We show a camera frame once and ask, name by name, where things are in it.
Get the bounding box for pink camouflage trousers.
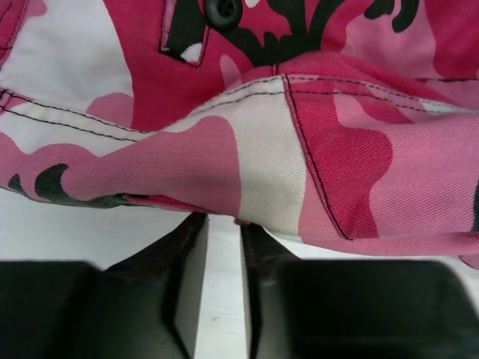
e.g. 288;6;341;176
1;1;478;268

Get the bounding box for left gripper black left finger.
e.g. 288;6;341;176
1;212;207;358

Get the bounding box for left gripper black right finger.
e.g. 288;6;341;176
240;224;478;358

